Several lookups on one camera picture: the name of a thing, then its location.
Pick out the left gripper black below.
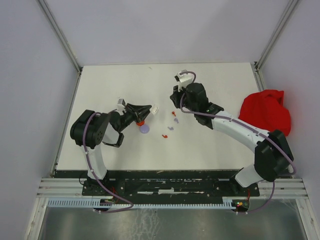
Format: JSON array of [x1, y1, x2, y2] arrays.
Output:
[[118, 102, 153, 132]]

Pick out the white charging case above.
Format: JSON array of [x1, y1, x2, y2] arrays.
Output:
[[150, 105, 159, 115]]

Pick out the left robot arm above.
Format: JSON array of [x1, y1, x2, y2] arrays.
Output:
[[70, 99, 153, 195]]

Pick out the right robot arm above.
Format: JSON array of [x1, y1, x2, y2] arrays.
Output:
[[170, 83, 294, 196]]

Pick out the orange charging case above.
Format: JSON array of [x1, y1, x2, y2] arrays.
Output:
[[136, 120, 145, 126]]

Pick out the purple charging case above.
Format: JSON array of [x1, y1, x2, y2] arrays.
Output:
[[139, 124, 150, 134]]

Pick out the red cloth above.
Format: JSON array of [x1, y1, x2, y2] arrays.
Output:
[[238, 89, 292, 137]]

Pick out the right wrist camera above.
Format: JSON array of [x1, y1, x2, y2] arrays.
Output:
[[174, 70, 197, 87]]

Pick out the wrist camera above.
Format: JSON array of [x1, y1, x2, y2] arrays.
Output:
[[174, 70, 197, 87], [117, 98, 126, 111]]

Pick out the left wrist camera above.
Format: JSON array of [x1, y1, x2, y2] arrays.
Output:
[[117, 98, 126, 111]]

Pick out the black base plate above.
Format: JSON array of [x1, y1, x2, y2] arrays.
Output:
[[82, 170, 260, 204]]

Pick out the white cable duct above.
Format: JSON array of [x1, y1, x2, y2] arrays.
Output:
[[47, 197, 235, 210]]

